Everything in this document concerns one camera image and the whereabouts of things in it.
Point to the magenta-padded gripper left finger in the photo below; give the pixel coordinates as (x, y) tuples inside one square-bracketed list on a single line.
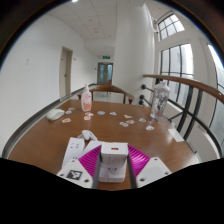
[(75, 173)]

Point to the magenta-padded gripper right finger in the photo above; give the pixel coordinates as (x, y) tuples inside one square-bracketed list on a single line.
[(151, 170)]

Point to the white charger block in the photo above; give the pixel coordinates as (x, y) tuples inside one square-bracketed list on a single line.
[(114, 151)]

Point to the white paper card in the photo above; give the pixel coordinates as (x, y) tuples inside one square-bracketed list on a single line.
[(175, 135)]

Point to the small colourful sticker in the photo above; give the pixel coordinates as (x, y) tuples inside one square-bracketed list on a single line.
[(68, 112), (128, 116), (89, 114), (87, 117), (101, 113), (71, 108), (150, 127), (130, 121), (113, 113), (124, 124), (142, 120), (66, 120)]

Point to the white computer mouse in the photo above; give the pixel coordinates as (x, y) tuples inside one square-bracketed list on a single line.
[(55, 114)]

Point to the clear plastic water bottle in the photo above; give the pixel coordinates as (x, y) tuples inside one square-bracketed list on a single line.
[(159, 101)]

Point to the white spray bottle orange label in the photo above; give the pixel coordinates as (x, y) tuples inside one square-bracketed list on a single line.
[(86, 101)]

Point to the brown wooden chair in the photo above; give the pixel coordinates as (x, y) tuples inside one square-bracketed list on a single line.
[(110, 89)]

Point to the wooden handrail black balusters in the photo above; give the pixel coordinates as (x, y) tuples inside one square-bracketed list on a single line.
[(186, 82)]

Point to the white side door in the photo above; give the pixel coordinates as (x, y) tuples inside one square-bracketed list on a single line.
[(66, 73)]

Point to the grey double glass door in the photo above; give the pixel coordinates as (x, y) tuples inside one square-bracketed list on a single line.
[(105, 73)]

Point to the tall glass window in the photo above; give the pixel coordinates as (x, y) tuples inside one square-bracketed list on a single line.
[(176, 66)]

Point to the green exit sign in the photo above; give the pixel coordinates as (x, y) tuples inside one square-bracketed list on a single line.
[(106, 57)]

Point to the arched upper window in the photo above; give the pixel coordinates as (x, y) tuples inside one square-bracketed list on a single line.
[(170, 26)]

